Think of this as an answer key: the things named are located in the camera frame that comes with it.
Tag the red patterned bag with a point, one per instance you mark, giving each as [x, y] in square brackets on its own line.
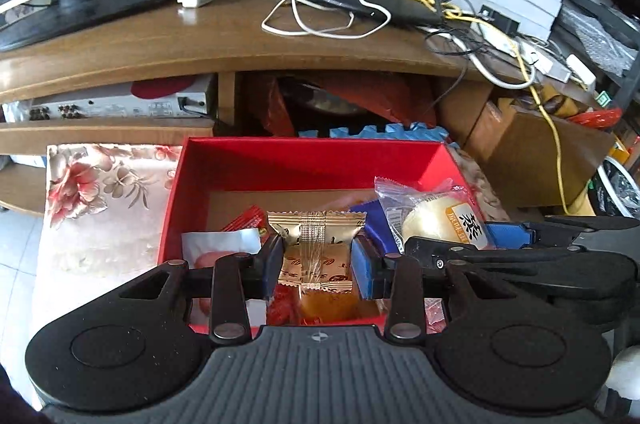
[350, 103]

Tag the red plastic bag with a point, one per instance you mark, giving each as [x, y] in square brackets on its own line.
[597, 117]

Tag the red snack packet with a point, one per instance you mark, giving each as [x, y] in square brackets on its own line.
[287, 304]

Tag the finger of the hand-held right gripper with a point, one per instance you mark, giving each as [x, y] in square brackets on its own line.
[507, 236]
[450, 258]

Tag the clear packet with white bun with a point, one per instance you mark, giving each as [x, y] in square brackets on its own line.
[435, 219]

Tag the floral cloth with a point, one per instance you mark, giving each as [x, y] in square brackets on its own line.
[100, 204]

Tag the blue foam mat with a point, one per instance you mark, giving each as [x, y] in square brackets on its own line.
[375, 132]

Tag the bicycle wheel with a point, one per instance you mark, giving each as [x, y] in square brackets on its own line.
[620, 189]

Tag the small clear packet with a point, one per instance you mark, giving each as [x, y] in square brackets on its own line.
[434, 316]

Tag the white audio receiver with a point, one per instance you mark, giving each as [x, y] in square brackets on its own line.
[125, 103]

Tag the black power adapter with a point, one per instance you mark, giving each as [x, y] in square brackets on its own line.
[500, 19]

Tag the wooden television cabinet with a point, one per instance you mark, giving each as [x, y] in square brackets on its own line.
[200, 38]

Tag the small red sachet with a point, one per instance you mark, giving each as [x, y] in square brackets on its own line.
[245, 220]

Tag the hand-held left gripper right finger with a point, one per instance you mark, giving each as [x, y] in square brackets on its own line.
[362, 274]

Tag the brown cardboard box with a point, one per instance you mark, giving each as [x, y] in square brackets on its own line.
[540, 153]

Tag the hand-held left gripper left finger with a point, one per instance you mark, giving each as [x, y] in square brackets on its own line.
[272, 266]

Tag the white pink snack packet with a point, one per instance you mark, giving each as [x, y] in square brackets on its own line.
[220, 244]

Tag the gold snack packet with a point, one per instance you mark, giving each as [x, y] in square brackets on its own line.
[317, 249]

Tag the white power strip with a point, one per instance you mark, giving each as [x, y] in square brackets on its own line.
[545, 58]

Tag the orange snack packet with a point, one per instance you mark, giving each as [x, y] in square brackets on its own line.
[330, 306]

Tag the blue snack packet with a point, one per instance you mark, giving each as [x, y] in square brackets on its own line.
[375, 224]

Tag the red cardboard box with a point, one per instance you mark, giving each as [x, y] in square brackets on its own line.
[320, 163]

